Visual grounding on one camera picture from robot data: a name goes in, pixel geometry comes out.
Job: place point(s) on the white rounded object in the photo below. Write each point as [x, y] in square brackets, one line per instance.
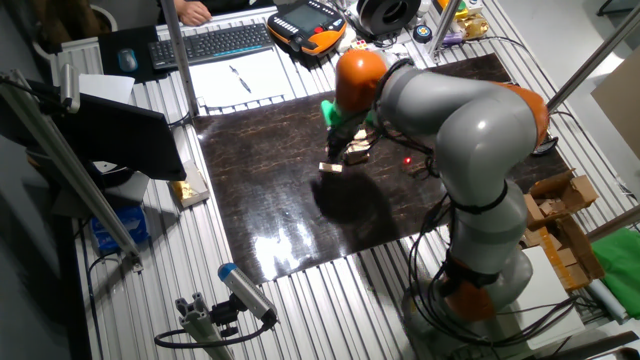
[345, 40]

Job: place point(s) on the wooden object behind robot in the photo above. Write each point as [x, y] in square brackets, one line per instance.
[575, 250]

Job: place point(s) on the silver camera on frame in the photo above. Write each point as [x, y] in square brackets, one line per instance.
[70, 87]

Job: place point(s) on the upright aluminium post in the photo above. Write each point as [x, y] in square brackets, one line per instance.
[442, 27]
[177, 55]

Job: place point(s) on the slanted aluminium frame bar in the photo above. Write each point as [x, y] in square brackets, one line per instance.
[65, 165]

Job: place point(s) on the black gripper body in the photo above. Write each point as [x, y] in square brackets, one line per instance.
[345, 135]

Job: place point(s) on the orange and black teach pendant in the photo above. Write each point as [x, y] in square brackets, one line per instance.
[307, 22]

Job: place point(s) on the green cloth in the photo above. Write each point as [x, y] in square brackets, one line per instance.
[620, 270]

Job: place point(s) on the black flat monitor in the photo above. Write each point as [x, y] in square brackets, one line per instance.
[125, 135]

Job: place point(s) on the grey rolled sheet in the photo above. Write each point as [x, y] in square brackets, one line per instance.
[607, 300]

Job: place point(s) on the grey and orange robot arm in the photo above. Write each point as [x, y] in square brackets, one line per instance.
[475, 135]

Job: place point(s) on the aluminium profile camera stand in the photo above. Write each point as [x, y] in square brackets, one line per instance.
[200, 322]

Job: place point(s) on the black mouse pad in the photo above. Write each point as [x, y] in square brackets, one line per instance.
[112, 42]

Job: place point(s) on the tan cardboard sheet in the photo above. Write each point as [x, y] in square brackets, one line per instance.
[622, 105]

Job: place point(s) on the wooden Jenga tower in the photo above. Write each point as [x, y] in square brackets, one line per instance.
[359, 152]

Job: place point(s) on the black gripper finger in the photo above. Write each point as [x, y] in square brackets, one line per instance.
[340, 155]
[331, 155]

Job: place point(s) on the silver camera with blue end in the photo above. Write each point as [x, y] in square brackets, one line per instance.
[245, 291]

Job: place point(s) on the wooden Jenga block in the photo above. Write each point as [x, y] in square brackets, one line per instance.
[331, 167]

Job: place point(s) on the box with yellow contents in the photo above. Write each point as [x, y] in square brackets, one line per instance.
[189, 189]

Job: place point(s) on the white paper sheet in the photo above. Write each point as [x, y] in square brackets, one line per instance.
[220, 85]
[107, 87]

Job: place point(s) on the dark pen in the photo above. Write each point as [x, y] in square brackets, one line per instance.
[240, 79]

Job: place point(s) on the dark marble pattern mat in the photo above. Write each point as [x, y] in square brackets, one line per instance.
[265, 190]

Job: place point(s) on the person's hand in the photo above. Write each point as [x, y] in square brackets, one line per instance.
[192, 12]

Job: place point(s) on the black computer keyboard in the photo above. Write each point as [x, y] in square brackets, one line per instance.
[212, 44]

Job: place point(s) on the gold shiny object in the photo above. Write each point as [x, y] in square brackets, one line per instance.
[474, 26]

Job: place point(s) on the blue tissue packet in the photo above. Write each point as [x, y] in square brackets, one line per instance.
[120, 227]

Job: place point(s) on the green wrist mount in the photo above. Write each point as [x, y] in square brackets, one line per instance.
[332, 114]

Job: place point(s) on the dark computer mouse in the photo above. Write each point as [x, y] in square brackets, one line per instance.
[127, 60]

